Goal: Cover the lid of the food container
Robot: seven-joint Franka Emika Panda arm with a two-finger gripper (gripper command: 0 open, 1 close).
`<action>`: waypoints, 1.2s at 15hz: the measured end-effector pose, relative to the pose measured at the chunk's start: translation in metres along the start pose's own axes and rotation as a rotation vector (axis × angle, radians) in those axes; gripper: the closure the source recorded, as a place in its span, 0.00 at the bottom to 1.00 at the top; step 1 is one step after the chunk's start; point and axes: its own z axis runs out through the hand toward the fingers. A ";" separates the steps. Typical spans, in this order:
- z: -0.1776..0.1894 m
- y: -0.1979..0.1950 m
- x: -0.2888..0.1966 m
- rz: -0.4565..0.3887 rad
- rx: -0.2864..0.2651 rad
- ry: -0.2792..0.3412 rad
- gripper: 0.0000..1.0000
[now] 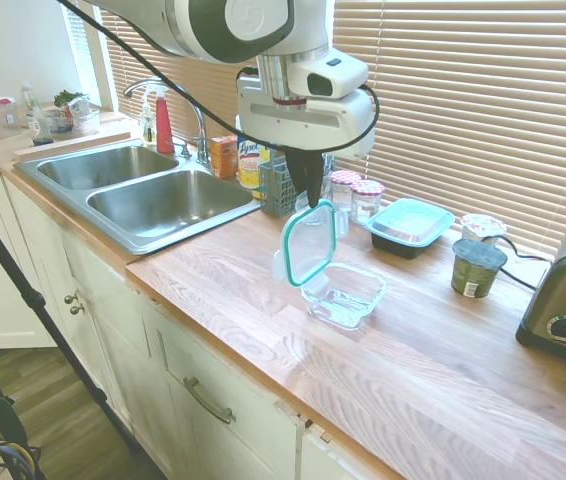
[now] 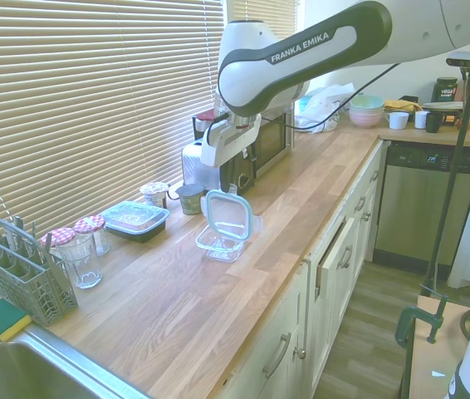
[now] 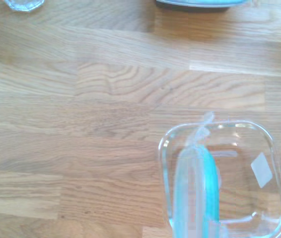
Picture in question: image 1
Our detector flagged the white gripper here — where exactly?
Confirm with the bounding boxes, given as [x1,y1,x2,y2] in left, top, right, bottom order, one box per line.
[236,74,377,208]

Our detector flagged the clear lid with teal seal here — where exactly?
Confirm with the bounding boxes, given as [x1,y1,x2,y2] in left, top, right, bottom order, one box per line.
[271,198,350,290]

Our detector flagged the glass jar red checkered lid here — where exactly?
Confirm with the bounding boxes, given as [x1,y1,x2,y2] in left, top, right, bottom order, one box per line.
[350,179,387,225]
[330,169,363,215]

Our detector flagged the black container with teal lid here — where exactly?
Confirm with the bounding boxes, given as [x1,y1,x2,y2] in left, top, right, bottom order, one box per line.
[364,198,455,261]

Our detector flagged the clear glass food container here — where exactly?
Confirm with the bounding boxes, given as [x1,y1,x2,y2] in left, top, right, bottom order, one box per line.
[300,263,387,330]

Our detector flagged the clear drinking glass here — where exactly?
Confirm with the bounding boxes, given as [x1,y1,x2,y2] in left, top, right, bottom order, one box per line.
[318,167,334,211]

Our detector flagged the grey-blue cutlery basket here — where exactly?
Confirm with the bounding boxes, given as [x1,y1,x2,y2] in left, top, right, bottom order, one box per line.
[257,153,337,219]

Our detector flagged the Lysol wipes canister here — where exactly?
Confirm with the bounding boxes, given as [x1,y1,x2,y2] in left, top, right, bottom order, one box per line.
[235,113,273,189]

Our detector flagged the orange baking soda box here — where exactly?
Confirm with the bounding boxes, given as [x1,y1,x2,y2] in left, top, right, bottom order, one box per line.
[210,135,240,180]

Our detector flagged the chrome kitchen faucet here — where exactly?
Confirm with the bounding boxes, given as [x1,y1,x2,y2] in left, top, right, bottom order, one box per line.
[123,78,210,165]

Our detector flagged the red spray bottle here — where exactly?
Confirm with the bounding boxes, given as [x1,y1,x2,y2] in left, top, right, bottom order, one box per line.
[142,83,175,154]

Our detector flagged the wide beige window blind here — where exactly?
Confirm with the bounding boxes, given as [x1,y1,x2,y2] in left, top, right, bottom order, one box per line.
[332,0,566,256]

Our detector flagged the clear soap dispenser bottle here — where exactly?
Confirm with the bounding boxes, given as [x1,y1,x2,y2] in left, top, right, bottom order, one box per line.
[139,94,158,147]

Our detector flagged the white yogurt cup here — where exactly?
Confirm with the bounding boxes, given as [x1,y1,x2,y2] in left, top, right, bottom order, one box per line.
[461,213,508,246]

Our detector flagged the stainless steel double sink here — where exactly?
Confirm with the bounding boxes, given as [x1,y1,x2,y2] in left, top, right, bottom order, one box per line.
[12,139,264,256]

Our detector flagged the green yogurt cup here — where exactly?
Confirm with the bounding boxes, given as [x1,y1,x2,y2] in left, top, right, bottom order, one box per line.
[451,238,508,300]

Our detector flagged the clear plastic clamshell box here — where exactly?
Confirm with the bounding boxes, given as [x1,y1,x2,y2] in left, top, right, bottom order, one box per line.
[42,97,100,136]

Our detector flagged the white kitchen cabinet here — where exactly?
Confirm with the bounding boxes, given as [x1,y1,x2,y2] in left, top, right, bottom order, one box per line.
[0,172,404,480]

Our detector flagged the green leafy herbs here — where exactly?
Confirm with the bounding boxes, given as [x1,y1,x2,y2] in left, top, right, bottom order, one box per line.
[53,89,88,107]

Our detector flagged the clear plastic bottle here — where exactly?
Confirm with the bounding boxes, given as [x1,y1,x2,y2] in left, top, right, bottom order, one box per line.
[20,82,55,147]

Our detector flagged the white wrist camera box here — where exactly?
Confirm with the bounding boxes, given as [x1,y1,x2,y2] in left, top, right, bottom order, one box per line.
[290,49,370,101]

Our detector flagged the black toaster power cable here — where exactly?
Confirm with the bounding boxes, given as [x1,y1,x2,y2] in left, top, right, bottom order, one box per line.
[480,233,554,292]

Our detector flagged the metal drawer handle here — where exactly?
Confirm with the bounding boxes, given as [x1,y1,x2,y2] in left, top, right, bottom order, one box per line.
[182,377,237,425]

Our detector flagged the black camera tripod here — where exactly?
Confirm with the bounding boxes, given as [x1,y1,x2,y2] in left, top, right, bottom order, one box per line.
[0,179,140,456]

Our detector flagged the dark green metal frame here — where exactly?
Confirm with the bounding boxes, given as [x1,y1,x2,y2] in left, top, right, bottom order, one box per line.
[0,397,47,480]

